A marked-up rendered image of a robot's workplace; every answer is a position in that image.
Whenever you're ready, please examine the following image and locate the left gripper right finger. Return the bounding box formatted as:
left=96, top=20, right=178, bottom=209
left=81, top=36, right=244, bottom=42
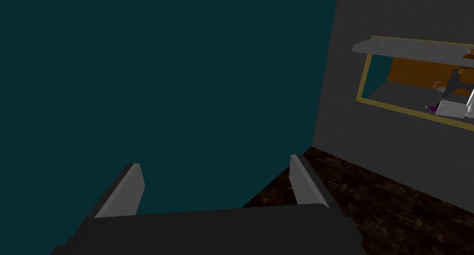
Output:
left=288, top=154, right=343, bottom=211

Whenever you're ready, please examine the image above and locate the gold framed wall mirror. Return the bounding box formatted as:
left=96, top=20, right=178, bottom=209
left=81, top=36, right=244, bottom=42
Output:
left=351, top=35, right=474, bottom=132

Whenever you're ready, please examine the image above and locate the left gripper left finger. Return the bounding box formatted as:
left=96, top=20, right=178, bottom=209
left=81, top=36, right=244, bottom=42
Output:
left=86, top=162, right=146, bottom=219

